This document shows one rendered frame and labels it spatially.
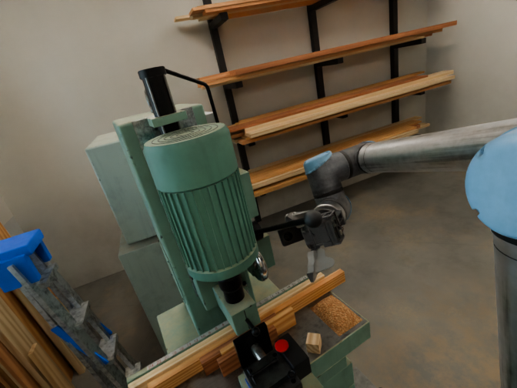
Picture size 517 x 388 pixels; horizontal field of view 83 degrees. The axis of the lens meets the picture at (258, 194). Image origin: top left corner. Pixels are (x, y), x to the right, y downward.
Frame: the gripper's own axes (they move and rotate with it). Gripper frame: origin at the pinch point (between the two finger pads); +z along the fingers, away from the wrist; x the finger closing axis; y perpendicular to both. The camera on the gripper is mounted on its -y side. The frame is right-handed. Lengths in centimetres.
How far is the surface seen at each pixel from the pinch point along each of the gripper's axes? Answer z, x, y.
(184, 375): 8.5, 21.6, -37.3
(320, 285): -24.8, 19.7, -8.4
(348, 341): -13.4, 30.6, -1.9
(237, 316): 1.3, 12.1, -20.5
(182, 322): -16, 21, -60
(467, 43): -340, -71, 111
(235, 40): -202, -145, -75
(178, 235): 11.3, -12.4, -18.2
